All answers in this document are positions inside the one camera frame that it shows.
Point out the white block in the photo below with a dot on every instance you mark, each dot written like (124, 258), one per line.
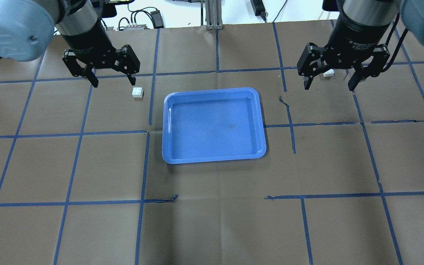
(137, 92)

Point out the black power adapter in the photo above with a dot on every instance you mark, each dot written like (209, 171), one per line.
(258, 8)

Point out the white block near right arm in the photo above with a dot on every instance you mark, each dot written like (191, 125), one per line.
(329, 73)

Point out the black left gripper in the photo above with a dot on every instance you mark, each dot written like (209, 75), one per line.
(88, 40)

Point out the blue plastic tray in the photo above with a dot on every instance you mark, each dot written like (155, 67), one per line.
(213, 125)

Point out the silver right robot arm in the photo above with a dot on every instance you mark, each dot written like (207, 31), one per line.
(403, 16)

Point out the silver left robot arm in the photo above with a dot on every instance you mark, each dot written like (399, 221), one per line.
(27, 28)

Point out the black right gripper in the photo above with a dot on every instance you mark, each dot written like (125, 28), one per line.
(355, 38)

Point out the aluminium frame post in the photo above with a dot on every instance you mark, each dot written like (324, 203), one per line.
(213, 14)

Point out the black power brick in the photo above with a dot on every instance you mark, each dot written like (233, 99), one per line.
(157, 19)

